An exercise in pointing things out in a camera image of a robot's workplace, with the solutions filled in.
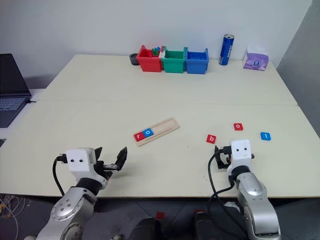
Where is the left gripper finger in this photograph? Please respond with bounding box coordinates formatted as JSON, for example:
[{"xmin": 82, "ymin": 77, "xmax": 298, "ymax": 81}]
[
  {"xmin": 115, "ymin": 146, "xmax": 129, "ymax": 172},
  {"xmin": 94, "ymin": 146, "xmax": 104, "ymax": 165}
]

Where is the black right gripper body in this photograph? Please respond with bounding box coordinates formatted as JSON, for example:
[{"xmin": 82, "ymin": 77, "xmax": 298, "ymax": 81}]
[{"xmin": 217, "ymin": 145, "xmax": 233, "ymax": 167}]

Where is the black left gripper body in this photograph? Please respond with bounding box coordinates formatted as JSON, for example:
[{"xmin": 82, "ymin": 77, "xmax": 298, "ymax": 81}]
[{"xmin": 93, "ymin": 160, "xmax": 119, "ymax": 183}]

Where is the wooden letter tray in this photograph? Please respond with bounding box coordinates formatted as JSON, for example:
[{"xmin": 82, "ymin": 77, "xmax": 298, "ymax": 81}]
[{"xmin": 132, "ymin": 117, "xmax": 181, "ymax": 148}]

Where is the dark rounded shape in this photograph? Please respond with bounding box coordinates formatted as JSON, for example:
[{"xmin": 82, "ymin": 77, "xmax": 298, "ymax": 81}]
[
  {"xmin": 192, "ymin": 211, "xmax": 227, "ymax": 240},
  {"xmin": 128, "ymin": 216, "xmax": 164, "ymax": 240}
]

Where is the blue plastic bin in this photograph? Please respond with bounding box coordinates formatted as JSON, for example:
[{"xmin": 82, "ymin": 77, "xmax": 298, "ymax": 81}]
[{"xmin": 184, "ymin": 46, "xmax": 210, "ymax": 75}]

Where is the purple tissue pack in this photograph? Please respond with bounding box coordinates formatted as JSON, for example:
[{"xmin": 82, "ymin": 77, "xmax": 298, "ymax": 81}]
[{"xmin": 241, "ymin": 45, "xmax": 270, "ymax": 71}]

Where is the green plastic bin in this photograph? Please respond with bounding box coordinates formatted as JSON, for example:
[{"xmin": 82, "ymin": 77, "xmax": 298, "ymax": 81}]
[{"xmin": 160, "ymin": 45, "xmax": 188, "ymax": 74}]

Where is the red plastic bin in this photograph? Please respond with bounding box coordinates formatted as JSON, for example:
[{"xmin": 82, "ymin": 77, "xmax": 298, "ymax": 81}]
[{"xmin": 136, "ymin": 44, "xmax": 164, "ymax": 73}]

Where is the dark grey round bowl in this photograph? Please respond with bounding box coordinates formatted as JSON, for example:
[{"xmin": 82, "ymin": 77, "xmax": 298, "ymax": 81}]
[{"xmin": 129, "ymin": 52, "xmax": 140, "ymax": 66}]

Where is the blue drink can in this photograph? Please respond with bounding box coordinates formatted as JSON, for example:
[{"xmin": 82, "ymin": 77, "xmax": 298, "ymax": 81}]
[{"xmin": 218, "ymin": 33, "xmax": 235, "ymax": 66}]

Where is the black laptop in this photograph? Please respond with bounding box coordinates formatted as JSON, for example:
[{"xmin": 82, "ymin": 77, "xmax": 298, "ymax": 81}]
[{"xmin": 0, "ymin": 53, "xmax": 33, "ymax": 129}]

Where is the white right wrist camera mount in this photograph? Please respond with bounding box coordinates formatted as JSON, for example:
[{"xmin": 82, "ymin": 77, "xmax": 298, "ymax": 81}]
[{"xmin": 229, "ymin": 138, "xmax": 252, "ymax": 161}]

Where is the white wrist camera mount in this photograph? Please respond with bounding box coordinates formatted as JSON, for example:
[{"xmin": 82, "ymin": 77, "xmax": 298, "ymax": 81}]
[
  {"xmin": 229, "ymin": 138, "xmax": 252, "ymax": 161},
  {"xmin": 65, "ymin": 147, "xmax": 97, "ymax": 173}
]

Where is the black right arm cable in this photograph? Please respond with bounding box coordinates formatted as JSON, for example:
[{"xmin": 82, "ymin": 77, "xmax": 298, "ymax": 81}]
[{"xmin": 207, "ymin": 147, "xmax": 251, "ymax": 240}]

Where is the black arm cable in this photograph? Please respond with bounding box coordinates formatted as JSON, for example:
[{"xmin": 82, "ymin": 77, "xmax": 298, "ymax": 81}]
[
  {"xmin": 52, "ymin": 155, "xmax": 67, "ymax": 198},
  {"xmin": 207, "ymin": 147, "xmax": 251, "ymax": 240}
]

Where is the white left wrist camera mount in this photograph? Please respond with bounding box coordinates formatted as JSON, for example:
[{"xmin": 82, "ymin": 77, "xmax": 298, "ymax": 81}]
[{"xmin": 65, "ymin": 147, "xmax": 97, "ymax": 173}]

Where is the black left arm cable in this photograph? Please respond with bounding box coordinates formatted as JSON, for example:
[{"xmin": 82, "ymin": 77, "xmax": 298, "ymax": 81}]
[{"xmin": 52, "ymin": 155, "xmax": 67, "ymax": 198}]

